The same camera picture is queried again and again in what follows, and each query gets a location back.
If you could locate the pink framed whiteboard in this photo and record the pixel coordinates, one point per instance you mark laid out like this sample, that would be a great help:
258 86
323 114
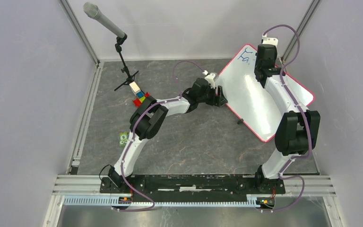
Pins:
249 100

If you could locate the green number block toy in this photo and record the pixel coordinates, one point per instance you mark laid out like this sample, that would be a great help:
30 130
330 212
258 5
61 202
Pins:
123 138

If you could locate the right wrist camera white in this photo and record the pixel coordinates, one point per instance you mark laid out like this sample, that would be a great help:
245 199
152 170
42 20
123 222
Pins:
269 40

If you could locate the black microphone stand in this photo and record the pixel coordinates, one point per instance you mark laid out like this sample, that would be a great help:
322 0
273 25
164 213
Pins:
125 69

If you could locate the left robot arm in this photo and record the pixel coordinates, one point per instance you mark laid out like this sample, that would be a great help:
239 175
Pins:
147 120

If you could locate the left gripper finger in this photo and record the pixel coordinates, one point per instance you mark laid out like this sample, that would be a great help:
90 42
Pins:
220 101
220 94

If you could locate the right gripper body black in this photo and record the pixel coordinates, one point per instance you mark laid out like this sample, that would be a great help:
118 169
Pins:
256 66

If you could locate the grey microphone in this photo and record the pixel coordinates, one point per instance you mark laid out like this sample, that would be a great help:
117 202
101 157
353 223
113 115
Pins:
93 12

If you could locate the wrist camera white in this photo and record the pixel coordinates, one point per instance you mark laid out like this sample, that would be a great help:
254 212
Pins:
269 40
210 78

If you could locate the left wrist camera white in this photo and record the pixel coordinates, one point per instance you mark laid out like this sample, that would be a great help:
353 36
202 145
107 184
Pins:
210 78

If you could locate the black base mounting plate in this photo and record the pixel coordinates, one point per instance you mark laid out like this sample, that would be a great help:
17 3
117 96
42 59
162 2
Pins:
194 188

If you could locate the red plate with blocks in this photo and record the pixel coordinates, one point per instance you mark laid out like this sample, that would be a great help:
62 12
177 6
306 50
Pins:
139 94

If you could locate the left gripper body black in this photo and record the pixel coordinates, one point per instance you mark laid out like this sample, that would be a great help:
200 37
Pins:
209 97

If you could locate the white slotted cable duct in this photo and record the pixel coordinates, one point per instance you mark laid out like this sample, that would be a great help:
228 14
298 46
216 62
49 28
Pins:
122 201

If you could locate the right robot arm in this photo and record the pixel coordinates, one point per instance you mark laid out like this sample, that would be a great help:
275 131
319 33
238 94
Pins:
296 134

